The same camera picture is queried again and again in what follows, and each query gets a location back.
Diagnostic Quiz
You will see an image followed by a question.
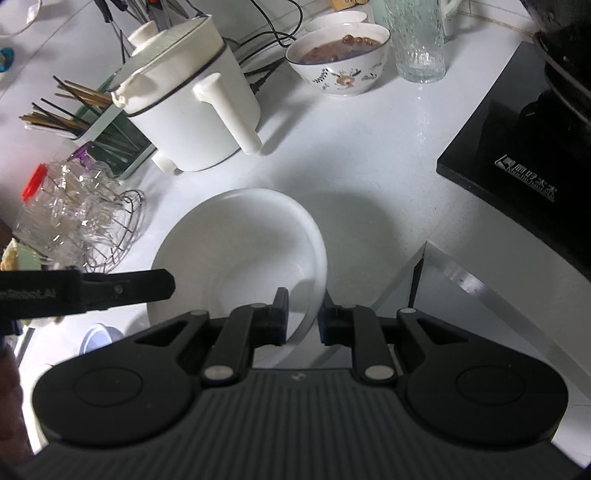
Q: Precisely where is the mint green kettle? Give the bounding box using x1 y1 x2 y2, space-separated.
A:
370 0 463 37

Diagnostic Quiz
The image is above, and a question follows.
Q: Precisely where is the person's left hand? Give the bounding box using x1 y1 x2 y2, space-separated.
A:
0 345 33 465

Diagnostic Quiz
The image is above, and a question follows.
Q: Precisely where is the bowl with brown food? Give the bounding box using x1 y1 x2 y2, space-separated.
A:
286 23 391 97

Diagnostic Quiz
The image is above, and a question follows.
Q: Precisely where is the black induction cooktop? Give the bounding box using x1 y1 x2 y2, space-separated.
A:
437 42 590 277

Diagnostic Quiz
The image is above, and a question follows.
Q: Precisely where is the plain white bowl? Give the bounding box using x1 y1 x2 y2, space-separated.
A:
147 188 328 342

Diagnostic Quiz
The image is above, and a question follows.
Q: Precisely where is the pale blue bowl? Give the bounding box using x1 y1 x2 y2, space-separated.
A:
79 323 124 355

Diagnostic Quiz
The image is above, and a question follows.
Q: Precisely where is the plastic jar red lid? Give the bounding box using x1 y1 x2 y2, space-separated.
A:
14 163 85 266

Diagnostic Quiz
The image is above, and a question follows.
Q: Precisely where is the textured drinking glass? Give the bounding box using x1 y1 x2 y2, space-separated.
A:
391 22 447 84

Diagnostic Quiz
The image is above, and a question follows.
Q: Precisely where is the green chopstick holder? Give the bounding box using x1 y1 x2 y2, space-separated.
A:
19 77 155 181

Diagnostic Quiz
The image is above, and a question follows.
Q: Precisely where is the wire glass holder rack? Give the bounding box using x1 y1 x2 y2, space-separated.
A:
53 165 144 273

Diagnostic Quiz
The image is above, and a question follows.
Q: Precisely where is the black power cable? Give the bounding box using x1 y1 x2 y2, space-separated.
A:
225 0 306 93

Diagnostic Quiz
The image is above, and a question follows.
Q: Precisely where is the green colander basket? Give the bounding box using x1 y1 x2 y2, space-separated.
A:
1 238 41 271

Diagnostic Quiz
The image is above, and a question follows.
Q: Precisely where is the white electric cooking pot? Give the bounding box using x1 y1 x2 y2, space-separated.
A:
109 15 263 173

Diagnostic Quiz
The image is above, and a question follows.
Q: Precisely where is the small white dish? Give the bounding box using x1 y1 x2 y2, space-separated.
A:
304 10 368 32

